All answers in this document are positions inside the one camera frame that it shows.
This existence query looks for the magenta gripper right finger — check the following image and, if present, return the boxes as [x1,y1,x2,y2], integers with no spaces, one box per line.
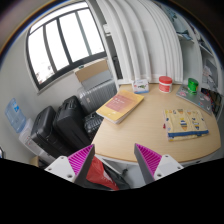
[134,144,183,184]

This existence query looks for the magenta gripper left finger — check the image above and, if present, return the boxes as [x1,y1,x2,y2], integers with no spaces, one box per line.
[46,145,95,184]

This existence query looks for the yellow patterned folded towel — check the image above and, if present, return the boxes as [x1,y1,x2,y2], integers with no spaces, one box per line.
[163,109,209,142]

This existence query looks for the red plastic bag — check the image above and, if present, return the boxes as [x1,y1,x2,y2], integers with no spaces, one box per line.
[86,157,118,190]

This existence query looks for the black hard suitcase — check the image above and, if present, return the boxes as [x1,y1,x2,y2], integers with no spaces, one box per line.
[53,96,91,149]

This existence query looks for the small black ribbed case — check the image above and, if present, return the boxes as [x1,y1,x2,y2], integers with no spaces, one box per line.
[84,112,103,139]

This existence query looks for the black suitcase at left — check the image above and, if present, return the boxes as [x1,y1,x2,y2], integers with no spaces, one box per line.
[31,106,72,158]

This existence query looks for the yellow book with red cover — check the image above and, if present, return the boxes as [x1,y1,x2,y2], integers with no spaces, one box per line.
[96,90,144,124]

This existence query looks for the silver ribbed suitcase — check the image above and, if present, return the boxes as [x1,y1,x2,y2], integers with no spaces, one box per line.
[78,80,117,114]

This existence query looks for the blue water bottle dispenser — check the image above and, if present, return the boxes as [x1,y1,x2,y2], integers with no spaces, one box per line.
[5,98,26,133]

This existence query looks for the grey laptop with stickers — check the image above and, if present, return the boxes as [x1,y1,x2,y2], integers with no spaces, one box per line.
[176,85,212,114]

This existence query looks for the white jar with red lid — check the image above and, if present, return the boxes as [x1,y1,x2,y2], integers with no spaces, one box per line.
[159,76,173,93]

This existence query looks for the green cup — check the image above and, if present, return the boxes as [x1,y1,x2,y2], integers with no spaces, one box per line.
[188,78,199,94]

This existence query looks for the brown cardboard box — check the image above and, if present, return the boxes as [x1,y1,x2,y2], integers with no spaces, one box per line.
[74,59,108,82]

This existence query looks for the white shelving unit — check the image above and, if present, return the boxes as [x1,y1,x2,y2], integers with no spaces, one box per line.
[160,4,224,119]

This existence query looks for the black framed window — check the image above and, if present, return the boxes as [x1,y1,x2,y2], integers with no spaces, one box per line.
[26,1,106,90]

